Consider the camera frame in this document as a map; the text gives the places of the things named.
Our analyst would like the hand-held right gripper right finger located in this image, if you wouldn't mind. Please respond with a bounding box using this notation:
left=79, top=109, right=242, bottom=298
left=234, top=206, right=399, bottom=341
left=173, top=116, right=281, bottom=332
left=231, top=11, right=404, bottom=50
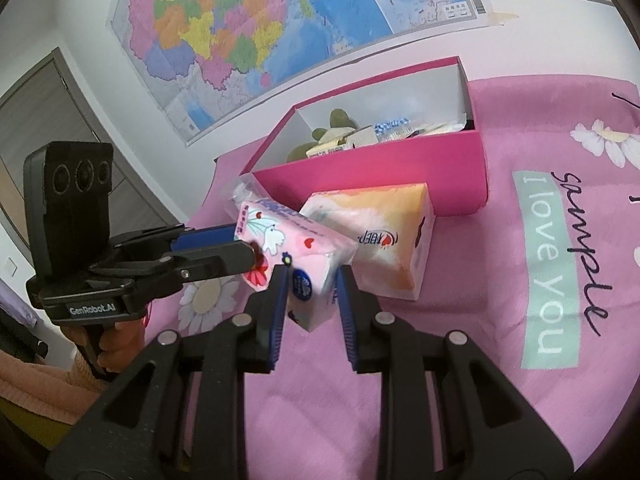
left=335, top=266, right=598, bottom=480

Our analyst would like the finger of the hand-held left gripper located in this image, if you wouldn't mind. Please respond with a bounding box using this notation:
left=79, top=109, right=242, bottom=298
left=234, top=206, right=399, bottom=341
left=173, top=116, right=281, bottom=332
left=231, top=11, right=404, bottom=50
left=170, top=225, right=237, bottom=256
left=165, top=241, right=257, bottom=287

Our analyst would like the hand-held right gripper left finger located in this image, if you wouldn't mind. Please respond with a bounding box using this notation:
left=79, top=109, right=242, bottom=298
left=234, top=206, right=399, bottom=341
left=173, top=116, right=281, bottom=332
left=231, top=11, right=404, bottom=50
left=45, top=264, right=292, bottom=480

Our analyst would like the pink tissue pack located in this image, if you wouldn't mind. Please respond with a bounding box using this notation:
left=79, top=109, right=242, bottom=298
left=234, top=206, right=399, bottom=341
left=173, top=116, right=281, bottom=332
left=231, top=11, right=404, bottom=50
left=235, top=199, right=358, bottom=333

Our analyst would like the pink cardboard box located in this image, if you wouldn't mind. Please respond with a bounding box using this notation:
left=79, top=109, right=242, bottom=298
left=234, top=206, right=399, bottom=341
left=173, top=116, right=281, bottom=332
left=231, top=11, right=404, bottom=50
left=250, top=56, right=488, bottom=218

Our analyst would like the green plush toy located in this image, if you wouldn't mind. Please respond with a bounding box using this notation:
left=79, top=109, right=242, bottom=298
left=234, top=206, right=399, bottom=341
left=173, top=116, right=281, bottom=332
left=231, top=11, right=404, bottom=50
left=286, top=108, right=361, bottom=163

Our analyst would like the blue white patterned packet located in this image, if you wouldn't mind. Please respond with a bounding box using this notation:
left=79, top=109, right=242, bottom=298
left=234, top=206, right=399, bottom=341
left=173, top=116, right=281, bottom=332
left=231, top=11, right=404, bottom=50
left=372, top=117, right=413, bottom=136

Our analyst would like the clear plastic packet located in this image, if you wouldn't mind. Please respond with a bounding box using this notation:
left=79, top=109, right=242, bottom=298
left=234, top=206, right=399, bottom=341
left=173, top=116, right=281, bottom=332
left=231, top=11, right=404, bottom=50
left=410, top=117, right=468, bottom=136

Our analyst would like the person's left forearm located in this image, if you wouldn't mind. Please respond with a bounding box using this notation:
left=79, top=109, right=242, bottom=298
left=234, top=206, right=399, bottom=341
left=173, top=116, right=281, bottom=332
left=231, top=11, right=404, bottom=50
left=0, top=347, right=111, bottom=426

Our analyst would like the person's left hand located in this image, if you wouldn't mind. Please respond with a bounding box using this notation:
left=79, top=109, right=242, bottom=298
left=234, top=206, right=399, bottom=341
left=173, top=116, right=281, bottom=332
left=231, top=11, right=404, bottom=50
left=97, top=317, right=149, bottom=376

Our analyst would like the white spray bottle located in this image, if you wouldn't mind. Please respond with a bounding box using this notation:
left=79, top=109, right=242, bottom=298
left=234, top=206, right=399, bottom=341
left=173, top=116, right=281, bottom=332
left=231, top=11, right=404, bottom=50
left=227, top=174, right=268, bottom=216

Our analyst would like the pastel tissue box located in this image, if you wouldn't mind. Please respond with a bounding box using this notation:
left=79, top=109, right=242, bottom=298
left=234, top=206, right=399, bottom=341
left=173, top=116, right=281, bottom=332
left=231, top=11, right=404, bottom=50
left=300, top=182, right=435, bottom=302

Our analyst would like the purple cloth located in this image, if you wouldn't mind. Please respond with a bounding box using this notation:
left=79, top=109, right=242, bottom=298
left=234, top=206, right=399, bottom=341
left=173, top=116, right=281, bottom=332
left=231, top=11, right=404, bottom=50
left=0, top=280, right=38, bottom=328

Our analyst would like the grey wooden door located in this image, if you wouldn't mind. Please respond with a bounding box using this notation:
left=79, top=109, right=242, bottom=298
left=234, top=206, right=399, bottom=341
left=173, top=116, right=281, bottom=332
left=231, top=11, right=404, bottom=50
left=0, top=47, right=191, bottom=281

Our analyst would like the colourful wall map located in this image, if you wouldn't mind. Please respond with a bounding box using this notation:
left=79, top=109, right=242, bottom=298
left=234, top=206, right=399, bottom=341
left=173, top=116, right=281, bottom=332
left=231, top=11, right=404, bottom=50
left=107, top=0, right=493, bottom=148

